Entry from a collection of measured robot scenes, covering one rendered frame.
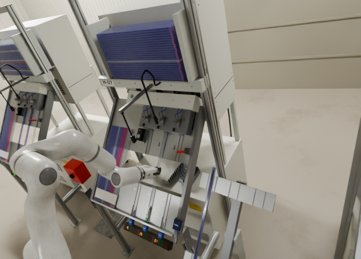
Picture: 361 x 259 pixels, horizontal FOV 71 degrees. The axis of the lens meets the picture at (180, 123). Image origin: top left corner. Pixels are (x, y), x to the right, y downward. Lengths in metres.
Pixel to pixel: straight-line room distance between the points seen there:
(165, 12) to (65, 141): 0.82
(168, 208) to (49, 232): 0.62
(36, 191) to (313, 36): 3.32
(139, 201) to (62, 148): 0.70
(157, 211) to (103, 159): 0.53
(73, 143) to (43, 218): 0.28
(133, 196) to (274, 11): 2.78
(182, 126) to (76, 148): 0.58
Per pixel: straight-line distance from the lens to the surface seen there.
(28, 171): 0.96
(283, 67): 3.79
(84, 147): 1.06
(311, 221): 2.33
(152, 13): 1.48
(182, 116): 1.39
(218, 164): 1.67
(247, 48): 3.75
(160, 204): 1.49
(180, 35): 1.18
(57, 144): 1.03
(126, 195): 1.65
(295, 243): 2.22
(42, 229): 1.10
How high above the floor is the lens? 1.91
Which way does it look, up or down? 33 degrees down
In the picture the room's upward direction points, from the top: 16 degrees counter-clockwise
